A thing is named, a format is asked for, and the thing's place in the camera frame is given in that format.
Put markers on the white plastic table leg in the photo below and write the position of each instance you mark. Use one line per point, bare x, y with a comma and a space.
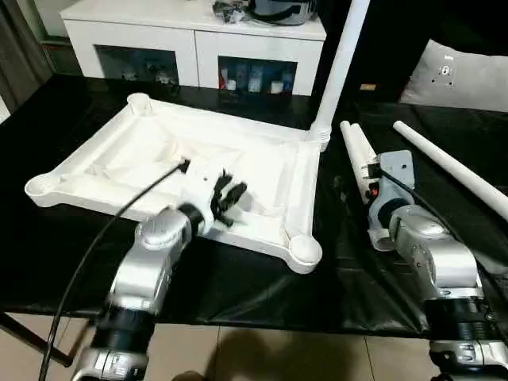
363, 143
355, 158
448, 162
337, 79

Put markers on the white plastic table top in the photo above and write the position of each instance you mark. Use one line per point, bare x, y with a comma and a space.
139, 166

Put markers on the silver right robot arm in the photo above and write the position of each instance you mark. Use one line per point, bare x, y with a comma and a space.
444, 262

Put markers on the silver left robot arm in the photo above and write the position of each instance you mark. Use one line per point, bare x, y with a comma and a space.
147, 270

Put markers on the black box with gold label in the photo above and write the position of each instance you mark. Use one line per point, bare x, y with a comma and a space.
385, 47

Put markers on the white pillow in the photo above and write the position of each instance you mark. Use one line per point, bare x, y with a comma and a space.
456, 79

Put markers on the white glass-door cabinet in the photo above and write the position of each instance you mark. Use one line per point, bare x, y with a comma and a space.
158, 35

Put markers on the black left robot foot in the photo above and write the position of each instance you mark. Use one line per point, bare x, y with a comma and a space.
190, 376

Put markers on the grey round pot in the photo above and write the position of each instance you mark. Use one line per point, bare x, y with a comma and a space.
282, 12

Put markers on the black metal table leg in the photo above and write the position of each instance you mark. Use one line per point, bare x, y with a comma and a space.
35, 337

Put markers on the grey curtain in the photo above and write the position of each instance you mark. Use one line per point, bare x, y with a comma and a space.
20, 51

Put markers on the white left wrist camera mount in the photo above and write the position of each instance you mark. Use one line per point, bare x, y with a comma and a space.
198, 186

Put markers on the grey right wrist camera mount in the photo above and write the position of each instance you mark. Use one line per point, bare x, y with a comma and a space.
397, 174

